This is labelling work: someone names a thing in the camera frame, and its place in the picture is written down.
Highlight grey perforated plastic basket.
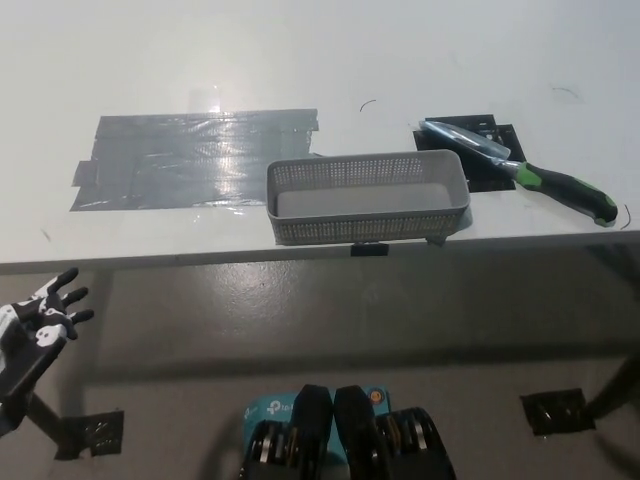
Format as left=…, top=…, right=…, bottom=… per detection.
left=266, top=149, right=473, bottom=247

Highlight teal tp-link box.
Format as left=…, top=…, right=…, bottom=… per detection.
left=243, top=384, right=392, bottom=464

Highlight garden trowel green black handle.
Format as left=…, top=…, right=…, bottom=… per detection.
left=418, top=119, right=619, bottom=229

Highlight black floor tape patch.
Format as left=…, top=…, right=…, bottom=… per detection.
left=519, top=388, right=597, bottom=439
left=53, top=409, right=125, bottom=461

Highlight small black tape piece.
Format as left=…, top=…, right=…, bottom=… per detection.
left=349, top=241, right=390, bottom=259

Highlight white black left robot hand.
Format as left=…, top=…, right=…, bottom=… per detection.
left=0, top=267, right=95, bottom=402

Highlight black tape patch on desk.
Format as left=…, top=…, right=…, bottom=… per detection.
left=412, top=114, right=524, bottom=192

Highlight large grey duct tape patch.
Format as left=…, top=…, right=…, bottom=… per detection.
left=68, top=108, right=326, bottom=214

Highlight black robot body blocks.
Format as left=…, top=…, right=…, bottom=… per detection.
left=239, top=383, right=459, bottom=480

